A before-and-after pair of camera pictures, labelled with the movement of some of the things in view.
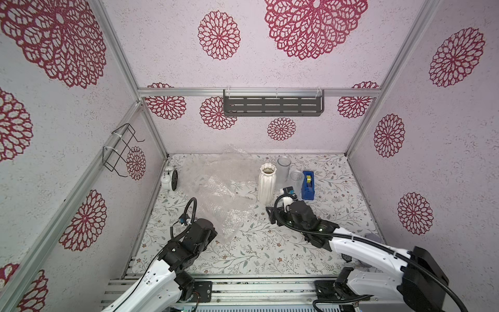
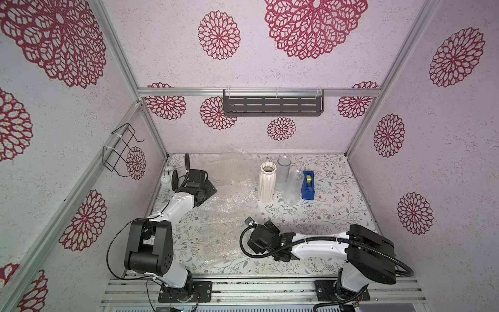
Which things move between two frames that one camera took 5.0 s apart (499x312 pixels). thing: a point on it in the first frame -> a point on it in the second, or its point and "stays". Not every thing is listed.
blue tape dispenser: (308, 188) stays
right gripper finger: (273, 216) -> (271, 227)
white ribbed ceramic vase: (267, 184) stays
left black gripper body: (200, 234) -> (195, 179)
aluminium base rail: (193, 290) stays
